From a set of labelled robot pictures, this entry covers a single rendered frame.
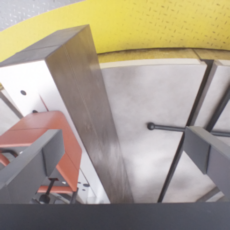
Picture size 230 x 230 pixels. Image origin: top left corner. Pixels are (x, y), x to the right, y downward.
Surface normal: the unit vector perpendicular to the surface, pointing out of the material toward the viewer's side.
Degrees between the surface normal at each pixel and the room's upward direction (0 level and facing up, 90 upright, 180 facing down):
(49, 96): 0
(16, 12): 0
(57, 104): 0
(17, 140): 97
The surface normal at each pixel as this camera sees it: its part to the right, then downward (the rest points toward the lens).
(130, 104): -0.11, 0.63
